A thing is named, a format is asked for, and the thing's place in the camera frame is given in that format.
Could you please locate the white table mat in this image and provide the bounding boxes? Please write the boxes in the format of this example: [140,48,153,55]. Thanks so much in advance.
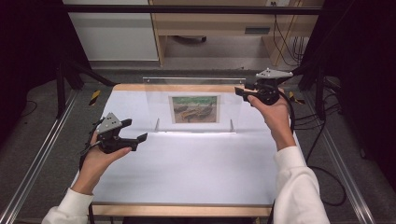
[72,91,302,207]

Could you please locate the black curtain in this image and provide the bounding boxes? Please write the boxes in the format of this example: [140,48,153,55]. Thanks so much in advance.
[0,0,92,150]
[299,0,396,190]

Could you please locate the hanging black cables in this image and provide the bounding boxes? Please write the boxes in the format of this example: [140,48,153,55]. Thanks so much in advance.
[271,2,306,67]

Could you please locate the light wooden desk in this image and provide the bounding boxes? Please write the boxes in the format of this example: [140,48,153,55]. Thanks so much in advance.
[148,0,325,67]

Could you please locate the yellow black tape strip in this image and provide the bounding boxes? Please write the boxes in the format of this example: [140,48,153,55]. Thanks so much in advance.
[288,91,306,105]
[88,89,103,107]

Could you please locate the person's right hand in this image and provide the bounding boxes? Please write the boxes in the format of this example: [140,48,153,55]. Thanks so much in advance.
[247,88,297,153]

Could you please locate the aluminium floor rail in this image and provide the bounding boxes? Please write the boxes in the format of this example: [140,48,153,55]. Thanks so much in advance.
[0,90,79,224]
[302,91,376,224]

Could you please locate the bundle of black floor cables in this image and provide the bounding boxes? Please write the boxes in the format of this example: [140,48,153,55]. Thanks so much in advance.
[292,77,344,164]

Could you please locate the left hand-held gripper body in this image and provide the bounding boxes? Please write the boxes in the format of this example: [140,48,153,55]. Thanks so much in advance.
[95,112,140,155]

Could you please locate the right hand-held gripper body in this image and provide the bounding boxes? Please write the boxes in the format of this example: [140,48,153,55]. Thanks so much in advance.
[245,68,294,106]

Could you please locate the wooden table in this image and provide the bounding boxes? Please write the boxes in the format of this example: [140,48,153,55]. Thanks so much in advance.
[91,83,273,218]

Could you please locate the clear acrylic photo frame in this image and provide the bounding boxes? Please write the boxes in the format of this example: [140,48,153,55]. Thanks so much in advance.
[142,77,247,135]

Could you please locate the black metal stand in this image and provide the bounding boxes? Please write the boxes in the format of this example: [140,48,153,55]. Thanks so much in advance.
[55,58,117,119]
[278,60,329,122]

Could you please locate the person's left hand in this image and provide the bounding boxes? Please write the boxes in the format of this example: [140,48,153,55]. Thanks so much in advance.
[70,130,133,197]

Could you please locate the black horizontal frame bar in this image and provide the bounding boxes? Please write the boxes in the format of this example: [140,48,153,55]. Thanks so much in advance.
[61,4,323,16]

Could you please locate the paper picture card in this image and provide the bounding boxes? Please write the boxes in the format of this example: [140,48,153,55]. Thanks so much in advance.
[168,94,221,124]

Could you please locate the white cabinet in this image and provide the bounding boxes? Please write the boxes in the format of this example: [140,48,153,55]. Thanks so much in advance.
[61,0,160,63]

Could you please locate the thin black floor cable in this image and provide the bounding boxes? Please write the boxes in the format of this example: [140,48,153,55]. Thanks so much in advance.
[19,98,39,119]

